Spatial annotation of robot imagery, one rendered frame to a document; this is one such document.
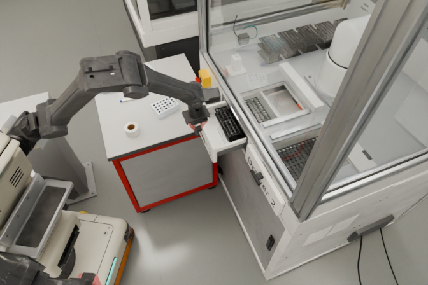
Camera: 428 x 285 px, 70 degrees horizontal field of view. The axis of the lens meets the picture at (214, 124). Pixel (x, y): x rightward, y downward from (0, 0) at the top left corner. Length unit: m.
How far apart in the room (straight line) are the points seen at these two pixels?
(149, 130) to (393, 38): 1.23
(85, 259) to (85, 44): 2.36
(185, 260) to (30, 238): 1.13
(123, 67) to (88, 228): 1.32
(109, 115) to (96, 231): 0.66
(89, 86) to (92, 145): 1.89
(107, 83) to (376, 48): 0.55
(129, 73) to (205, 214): 1.53
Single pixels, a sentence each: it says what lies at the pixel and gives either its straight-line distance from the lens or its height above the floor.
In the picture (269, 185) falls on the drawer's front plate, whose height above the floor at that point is 0.92.
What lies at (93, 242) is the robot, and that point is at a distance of 1.90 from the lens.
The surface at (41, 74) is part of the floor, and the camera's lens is 3.42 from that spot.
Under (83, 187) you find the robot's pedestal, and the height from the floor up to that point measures 0.08.
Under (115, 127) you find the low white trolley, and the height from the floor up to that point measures 0.76.
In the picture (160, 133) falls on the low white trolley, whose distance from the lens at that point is 1.55.
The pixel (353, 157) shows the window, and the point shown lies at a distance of 0.90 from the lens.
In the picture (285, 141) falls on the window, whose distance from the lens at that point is 1.04.
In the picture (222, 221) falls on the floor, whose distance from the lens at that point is 2.12.
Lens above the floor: 1.97
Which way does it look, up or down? 51 degrees down
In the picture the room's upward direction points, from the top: straight up
